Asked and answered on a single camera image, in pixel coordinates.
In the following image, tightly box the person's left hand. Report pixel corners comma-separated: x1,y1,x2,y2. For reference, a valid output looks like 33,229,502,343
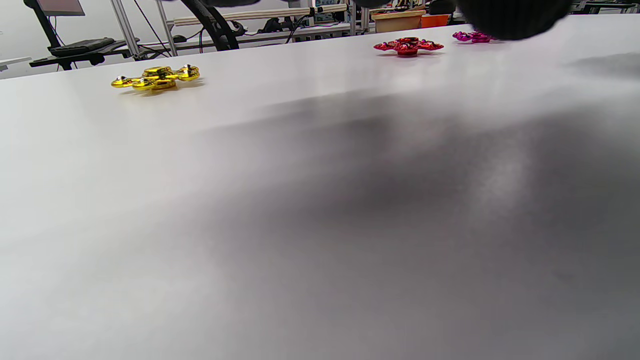
456,0,575,41

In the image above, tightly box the magenta fidget spinner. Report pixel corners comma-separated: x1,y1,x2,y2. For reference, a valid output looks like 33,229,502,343
452,31,497,44

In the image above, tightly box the red fidget spinner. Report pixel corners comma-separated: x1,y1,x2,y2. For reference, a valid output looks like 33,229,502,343
373,36,445,58

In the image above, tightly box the gold fidget spinner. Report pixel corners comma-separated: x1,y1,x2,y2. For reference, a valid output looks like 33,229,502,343
110,64,201,92

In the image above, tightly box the bundle of beige rods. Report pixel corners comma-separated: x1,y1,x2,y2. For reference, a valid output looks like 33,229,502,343
172,3,349,27

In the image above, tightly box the black keyboard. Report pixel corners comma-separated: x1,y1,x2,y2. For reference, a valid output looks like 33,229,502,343
48,37,117,57

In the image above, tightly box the black computer cart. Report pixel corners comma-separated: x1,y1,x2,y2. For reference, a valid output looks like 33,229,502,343
23,0,142,71

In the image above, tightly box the monitor screen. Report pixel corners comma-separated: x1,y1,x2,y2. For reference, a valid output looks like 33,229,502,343
35,0,86,17

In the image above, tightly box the aluminium frame post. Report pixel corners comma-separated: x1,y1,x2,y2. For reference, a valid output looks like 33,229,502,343
110,0,179,59

